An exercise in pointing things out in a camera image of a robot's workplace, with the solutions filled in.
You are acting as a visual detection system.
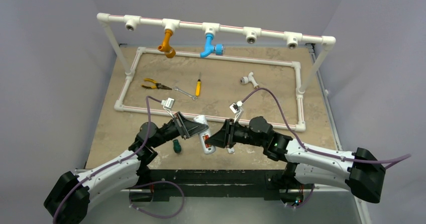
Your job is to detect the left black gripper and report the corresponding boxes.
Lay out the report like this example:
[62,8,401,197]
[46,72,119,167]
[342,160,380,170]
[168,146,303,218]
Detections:
[150,112,208,149]

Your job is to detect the white battery cover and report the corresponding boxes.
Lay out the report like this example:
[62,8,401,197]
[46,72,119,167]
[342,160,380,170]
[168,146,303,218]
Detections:
[227,148,235,154]

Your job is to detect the white remote control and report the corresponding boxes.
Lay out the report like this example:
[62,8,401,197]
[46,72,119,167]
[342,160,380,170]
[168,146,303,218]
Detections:
[193,115,216,155]

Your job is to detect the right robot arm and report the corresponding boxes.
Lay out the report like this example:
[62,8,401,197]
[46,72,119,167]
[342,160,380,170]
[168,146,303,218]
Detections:
[206,117,386,203]

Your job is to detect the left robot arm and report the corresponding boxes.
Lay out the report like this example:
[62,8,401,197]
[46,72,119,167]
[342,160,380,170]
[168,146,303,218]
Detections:
[44,111,209,223]

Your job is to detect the silver combination wrench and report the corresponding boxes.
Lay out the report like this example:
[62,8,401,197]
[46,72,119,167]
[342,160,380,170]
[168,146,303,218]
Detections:
[173,86,197,100]

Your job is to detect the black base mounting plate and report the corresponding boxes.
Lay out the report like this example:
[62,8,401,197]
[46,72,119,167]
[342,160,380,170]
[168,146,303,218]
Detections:
[117,169,315,202]

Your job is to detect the white plastic faucet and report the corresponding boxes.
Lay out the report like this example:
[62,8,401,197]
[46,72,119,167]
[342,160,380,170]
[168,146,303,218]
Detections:
[240,72,260,89]

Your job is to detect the orange plastic faucet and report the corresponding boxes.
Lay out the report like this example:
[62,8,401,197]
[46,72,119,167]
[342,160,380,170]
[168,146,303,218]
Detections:
[157,29,176,58]

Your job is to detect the blue plastic faucet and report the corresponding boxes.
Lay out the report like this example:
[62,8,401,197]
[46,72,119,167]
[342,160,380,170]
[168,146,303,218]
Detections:
[199,33,225,58]

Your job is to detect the green handled screwdriver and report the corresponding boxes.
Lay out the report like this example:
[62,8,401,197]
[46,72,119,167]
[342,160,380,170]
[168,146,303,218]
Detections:
[172,139,182,154]

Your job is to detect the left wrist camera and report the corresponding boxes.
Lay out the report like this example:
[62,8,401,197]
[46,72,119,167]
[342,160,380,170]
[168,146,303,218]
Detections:
[161,97,175,119]

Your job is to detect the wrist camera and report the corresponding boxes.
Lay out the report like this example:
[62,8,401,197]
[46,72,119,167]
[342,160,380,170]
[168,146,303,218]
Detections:
[161,97,175,119]
[230,100,244,124]

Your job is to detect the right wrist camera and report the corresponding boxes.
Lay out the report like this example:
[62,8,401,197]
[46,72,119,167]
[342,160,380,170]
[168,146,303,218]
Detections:
[230,100,244,124]

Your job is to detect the yellow handled screwdriver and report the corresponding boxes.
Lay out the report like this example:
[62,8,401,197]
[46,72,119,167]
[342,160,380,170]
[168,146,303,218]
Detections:
[195,72,201,97]

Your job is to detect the yellow handled pliers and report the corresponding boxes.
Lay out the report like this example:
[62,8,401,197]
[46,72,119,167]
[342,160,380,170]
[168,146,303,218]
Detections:
[141,78,172,90]

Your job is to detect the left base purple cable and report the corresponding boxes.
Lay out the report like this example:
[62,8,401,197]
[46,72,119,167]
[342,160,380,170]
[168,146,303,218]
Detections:
[128,180,186,220]

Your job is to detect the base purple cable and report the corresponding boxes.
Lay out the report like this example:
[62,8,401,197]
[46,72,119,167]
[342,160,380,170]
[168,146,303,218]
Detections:
[128,180,186,220]
[283,184,315,210]

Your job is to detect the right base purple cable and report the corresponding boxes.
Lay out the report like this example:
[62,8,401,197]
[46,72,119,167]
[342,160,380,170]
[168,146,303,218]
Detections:
[283,184,315,210]

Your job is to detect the white PVC pipe frame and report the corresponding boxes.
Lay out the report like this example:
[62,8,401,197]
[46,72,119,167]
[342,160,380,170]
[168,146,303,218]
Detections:
[96,13,336,133]

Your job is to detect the aluminium extrusion rail frame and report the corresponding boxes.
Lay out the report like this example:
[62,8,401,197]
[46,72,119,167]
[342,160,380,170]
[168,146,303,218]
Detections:
[60,43,373,224]

